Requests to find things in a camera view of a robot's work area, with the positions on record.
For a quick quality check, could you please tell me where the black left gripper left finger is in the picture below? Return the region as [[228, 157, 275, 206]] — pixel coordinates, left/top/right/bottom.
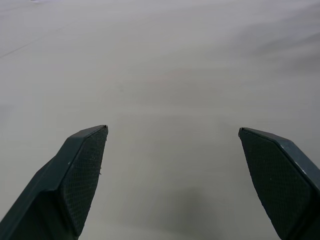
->
[[0, 124, 109, 240]]

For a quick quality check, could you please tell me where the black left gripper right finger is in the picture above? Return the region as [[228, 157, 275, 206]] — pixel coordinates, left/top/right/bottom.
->
[[238, 127, 320, 240]]

